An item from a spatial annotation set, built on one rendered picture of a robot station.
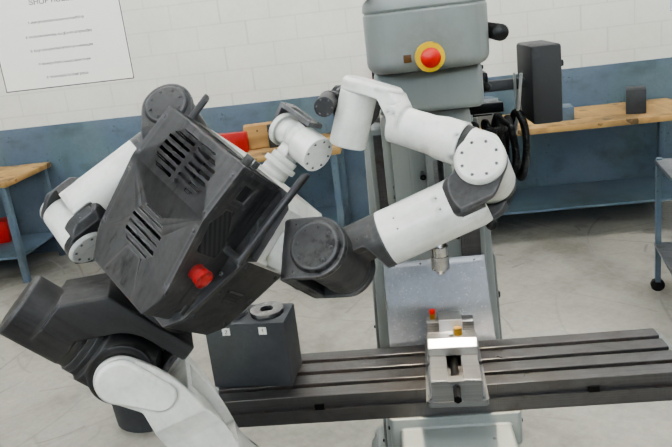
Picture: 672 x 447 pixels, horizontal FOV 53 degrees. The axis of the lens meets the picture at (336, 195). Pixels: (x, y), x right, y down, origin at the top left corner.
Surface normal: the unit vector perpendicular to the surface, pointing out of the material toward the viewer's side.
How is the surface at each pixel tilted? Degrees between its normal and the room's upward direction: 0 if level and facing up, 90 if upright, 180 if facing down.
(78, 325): 90
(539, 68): 90
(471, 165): 56
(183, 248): 69
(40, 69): 90
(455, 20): 90
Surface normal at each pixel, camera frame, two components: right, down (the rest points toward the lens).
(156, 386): 0.26, 0.22
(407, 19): -0.07, 0.27
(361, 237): -0.38, -0.35
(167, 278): -0.54, -0.07
